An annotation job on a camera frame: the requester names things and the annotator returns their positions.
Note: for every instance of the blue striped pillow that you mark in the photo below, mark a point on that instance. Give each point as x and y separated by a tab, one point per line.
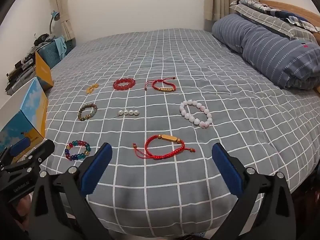
270	47

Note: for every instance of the light blue cloth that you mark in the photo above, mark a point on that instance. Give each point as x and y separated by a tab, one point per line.
60	46

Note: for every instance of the person's left hand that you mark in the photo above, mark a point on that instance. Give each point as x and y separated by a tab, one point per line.
23	206

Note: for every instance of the teal suitcase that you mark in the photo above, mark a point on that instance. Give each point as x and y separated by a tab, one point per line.
51	55

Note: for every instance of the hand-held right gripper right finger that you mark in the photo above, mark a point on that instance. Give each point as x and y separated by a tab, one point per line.
227	170

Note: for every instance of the grey checked pillow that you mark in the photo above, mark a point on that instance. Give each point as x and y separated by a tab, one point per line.
265	13

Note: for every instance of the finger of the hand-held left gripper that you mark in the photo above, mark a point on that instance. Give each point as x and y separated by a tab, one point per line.
42	152
21	146

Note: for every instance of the wooden headboard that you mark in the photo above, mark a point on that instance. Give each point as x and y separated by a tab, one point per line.
275	3

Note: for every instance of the pile of dark desk items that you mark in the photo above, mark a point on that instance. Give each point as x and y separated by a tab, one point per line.
22	75

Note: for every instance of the orange cardboard box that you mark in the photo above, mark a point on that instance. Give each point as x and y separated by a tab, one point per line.
43	72

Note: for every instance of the blue desk lamp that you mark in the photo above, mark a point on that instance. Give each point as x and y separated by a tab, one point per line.
55	15

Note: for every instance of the navy white patchwork pillow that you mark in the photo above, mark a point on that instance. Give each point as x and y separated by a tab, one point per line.
252	3

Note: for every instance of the black bag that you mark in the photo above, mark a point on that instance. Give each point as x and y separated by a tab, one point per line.
41	38

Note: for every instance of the grey checked bed sheet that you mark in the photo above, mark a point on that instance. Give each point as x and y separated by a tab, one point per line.
175	62

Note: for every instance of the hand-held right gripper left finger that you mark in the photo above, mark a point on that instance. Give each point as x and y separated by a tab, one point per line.
96	170

